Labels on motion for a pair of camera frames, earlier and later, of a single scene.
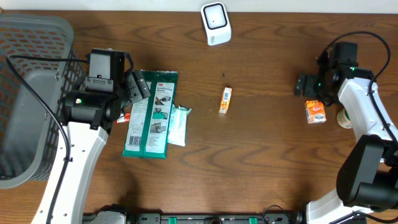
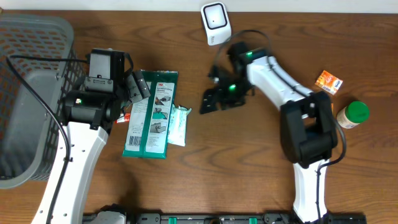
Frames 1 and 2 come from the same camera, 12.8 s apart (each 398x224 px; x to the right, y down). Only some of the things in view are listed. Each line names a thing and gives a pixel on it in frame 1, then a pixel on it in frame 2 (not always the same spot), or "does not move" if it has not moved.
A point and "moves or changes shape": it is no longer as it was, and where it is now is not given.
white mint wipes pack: x=176 y=134 does not move
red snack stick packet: x=125 y=119 does not move
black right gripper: x=306 y=89 → x=209 y=95
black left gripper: x=139 y=84 does not move
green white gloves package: x=148 y=129 does not move
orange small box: x=315 y=112 moves or changes shape
